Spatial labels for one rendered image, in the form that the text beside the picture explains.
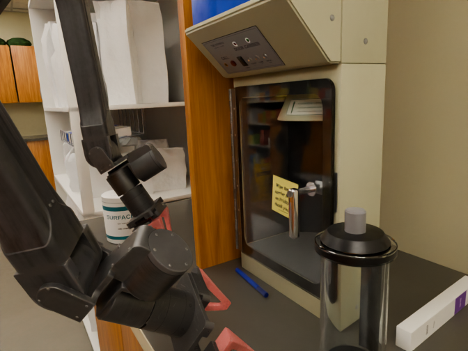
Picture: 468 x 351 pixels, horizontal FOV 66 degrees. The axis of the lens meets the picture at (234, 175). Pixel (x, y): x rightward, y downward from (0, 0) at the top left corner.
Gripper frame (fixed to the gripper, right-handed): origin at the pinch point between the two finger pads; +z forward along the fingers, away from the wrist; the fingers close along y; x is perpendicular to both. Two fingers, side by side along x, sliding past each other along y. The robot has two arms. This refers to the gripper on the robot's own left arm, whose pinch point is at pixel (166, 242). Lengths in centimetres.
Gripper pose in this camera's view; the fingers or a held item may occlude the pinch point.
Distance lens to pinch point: 86.0
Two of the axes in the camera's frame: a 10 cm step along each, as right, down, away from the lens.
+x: -8.4, 5.1, 1.6
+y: 0.4, -2.4, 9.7
